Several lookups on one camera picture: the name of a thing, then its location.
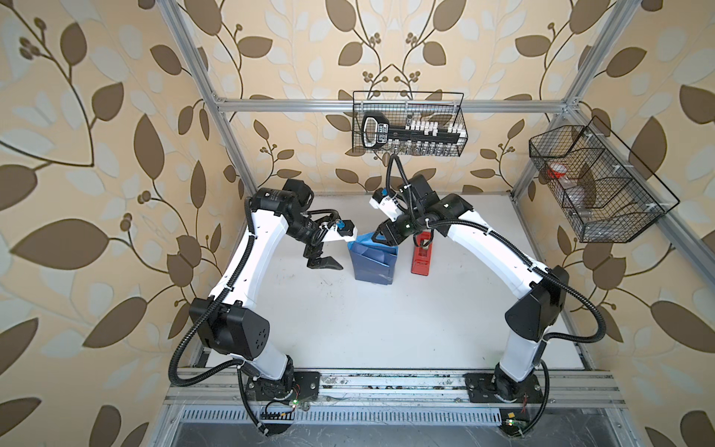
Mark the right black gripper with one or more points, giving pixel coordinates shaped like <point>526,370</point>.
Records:
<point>389,238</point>

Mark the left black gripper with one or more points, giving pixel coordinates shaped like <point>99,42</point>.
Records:
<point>314,251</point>

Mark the light blue wrapping paper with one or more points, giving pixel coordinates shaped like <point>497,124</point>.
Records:
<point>373,262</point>

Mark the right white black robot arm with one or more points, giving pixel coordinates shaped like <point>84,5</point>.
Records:
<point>540,290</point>

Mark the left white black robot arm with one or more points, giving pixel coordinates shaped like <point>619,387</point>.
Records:
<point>227,321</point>

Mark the red tape dispenser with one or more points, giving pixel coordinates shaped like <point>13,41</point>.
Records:
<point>420,265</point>

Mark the black socket wrench set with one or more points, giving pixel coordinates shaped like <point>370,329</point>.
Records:
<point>376,132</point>

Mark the red capped clear container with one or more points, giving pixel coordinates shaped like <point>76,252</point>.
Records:
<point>556,171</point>

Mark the black wire basket back wall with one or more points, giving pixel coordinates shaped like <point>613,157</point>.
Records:
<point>443,107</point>

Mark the black wire basket wall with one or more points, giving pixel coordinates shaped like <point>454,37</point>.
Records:
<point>443,107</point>
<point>610,194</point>

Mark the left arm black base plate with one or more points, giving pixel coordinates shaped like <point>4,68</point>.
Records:
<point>300,386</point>

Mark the aluminium front rail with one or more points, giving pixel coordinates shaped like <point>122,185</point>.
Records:
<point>565,389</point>

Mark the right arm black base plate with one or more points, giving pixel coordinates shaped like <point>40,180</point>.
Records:
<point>488,387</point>

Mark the black wire basket right wall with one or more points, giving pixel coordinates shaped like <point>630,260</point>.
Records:
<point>610,194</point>

